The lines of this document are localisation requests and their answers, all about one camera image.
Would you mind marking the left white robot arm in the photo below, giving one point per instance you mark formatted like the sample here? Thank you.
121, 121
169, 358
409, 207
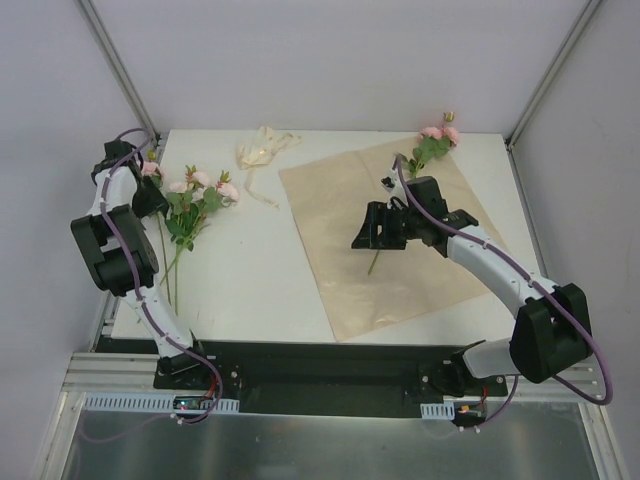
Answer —
120, 257

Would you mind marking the right aluminium frame post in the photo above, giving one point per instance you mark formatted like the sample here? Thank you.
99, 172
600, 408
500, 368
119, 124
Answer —
577, 30

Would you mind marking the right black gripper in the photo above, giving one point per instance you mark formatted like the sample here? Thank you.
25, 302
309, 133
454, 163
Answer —
376, 226

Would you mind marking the pink fake flower stem four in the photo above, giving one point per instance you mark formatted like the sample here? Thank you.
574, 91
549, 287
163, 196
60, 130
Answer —
225, 190

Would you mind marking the pink fake flower stem three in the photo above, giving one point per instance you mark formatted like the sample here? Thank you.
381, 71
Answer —
172, 276

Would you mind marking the aluminium frame post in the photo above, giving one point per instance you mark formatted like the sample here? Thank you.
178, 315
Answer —
577, 30
108, 49

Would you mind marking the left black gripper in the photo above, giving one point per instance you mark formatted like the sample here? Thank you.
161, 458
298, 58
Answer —
150, 198

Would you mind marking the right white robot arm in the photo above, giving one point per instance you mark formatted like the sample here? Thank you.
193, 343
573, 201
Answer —
551, 321

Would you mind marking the pink fake flower stem one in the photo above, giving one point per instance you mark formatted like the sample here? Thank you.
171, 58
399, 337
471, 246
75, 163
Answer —
435, 142

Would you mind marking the left aluminium frame post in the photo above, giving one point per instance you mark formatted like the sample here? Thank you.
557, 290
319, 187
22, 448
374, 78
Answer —
108, 49

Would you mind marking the right white cable duct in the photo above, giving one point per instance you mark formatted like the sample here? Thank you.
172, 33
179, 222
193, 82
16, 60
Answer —
438, 411

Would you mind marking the white cable duct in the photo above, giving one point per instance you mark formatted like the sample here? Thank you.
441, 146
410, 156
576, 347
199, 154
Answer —
438, 411
157, 403

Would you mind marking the cream ribbon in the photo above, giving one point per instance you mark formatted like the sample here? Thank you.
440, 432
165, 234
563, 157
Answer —
259, 153

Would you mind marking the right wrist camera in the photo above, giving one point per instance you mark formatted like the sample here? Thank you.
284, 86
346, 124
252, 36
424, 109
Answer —
392, 185

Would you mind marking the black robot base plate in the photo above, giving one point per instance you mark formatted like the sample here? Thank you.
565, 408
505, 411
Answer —
380, 381

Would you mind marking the kraft wrapping paper sheet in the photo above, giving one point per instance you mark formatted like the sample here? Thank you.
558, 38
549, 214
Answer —
381, 273

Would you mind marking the left white cable duct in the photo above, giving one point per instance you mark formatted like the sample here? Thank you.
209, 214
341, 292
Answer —
157, 403

